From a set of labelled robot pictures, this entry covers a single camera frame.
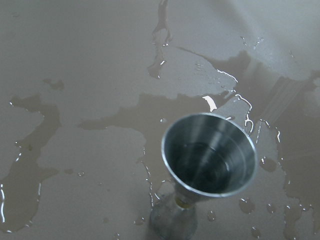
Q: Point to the steel double jigger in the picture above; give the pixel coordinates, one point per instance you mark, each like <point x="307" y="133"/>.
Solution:
<point x="208" y="157"/>

